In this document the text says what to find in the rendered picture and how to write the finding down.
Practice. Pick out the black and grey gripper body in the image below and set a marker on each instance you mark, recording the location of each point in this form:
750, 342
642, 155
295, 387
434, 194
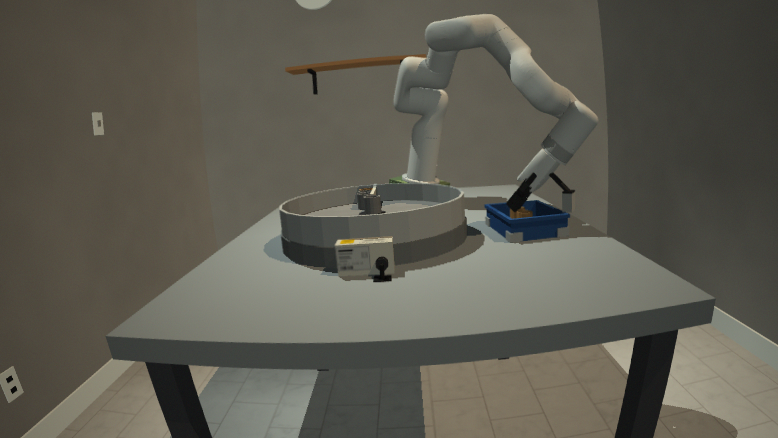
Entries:
542, 165

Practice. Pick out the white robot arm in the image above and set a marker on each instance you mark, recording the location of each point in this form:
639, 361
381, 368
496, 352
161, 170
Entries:
420, 83

